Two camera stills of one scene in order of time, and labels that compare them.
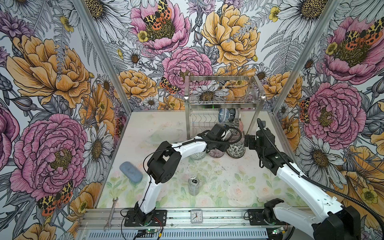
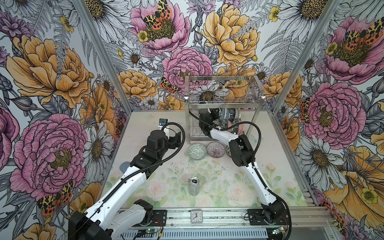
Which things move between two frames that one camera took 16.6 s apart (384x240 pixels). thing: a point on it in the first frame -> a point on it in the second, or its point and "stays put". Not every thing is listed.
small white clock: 196,216 stays put
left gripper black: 224,147 -> 173,144
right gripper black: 252,138 -> 215,112
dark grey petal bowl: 232,111 stays put
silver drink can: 194,185 stays put
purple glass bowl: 216,153 stays put
